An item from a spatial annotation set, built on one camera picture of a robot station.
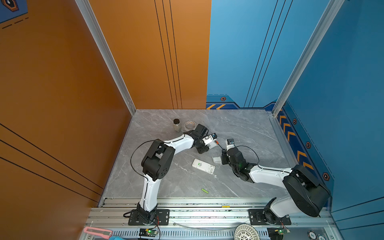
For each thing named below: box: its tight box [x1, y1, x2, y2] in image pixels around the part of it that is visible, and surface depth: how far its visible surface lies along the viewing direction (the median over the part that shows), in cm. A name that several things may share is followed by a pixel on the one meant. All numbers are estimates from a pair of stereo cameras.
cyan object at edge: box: [108, 236, 124, 240], surface depth 68 cm
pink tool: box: [83, 226, 113, 240], surface depth 71 cm
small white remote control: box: [207, 141, 218, 150], surface depth 101 cm
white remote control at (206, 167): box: [192, 158, 216, 175], surface depth 91 cm
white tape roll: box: [184, 120, 197, 132], surface depth 114 cm
